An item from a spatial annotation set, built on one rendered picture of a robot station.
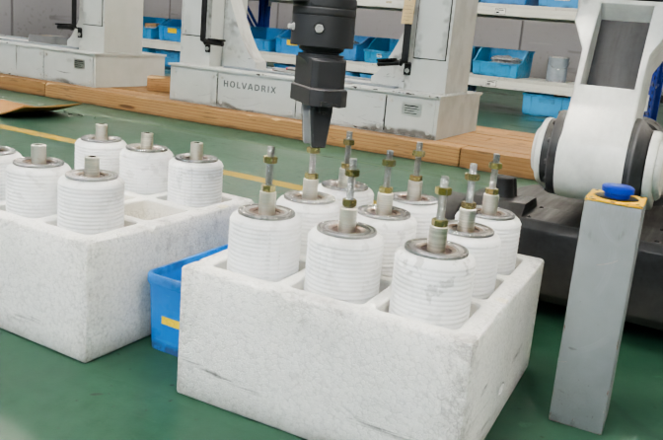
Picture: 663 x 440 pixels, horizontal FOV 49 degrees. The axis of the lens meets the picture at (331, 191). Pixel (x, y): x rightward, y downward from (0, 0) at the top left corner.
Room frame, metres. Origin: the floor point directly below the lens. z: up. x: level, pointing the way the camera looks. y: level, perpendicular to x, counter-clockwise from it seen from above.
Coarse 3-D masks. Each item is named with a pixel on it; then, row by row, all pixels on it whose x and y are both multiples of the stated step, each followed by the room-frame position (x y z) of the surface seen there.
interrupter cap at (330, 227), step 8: (320, 224) 0.88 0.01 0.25; (328, 224) 0.89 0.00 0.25; (336, 224) 0.90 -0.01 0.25; (360, 224) 0.91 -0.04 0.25; (320, 232) 0.86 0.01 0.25; (328, 232) 0.85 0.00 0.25; (336, 232) 0.86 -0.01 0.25; (360, 232) 0.88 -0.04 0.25; (368, 232) 0.87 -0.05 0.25; (376, 232) 0.87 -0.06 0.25
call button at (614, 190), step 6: (606, 186) 0.92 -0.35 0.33; (612, 186) 0.91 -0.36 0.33; (618, 186) 0.91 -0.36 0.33; (624, 186) 0.92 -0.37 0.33; (630, 186) 0.92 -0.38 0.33; (606, 192) 0.92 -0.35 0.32; (612, 192) 0.91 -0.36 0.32; (618, 192) 0.91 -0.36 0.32; (624, 192) 0.91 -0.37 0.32; (630, 192) 0.91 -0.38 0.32; (618, 198) 0.91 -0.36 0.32; (624, 198) 0.91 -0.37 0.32
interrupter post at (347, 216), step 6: (342, 210) 0.87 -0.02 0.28; (348, 210) 0.87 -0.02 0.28; (354, 210) 0.87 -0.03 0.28; (342, 216) 0.87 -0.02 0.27; (348, 216) 0.87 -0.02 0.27; (354, 216) 0.87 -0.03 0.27; (342, 222) 0.87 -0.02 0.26; (348, 222) 0.87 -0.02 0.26; (354, 222) 0.87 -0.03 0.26; (342, 228) 0.87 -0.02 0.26; (348, 228) 0.87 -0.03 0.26; (354, 228) 0.87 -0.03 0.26
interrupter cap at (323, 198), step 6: (288, 192) 1.05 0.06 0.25; (294, 192) 1.05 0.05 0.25; (300, 192) 1.06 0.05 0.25; (318, 192) 1.07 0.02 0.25; (324, 192) 1.07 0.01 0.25; (288, 198) 1.01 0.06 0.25; (294, 198) 1.02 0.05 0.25; (300, 198) 1.03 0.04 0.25; (318, 198) 1.04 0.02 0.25; (324, 198) 1.03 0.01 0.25; (330, 198) 1.04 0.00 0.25; (312, 204) 1.00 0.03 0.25; (318, 204) 1.00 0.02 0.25; (324, 204) 1.01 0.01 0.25
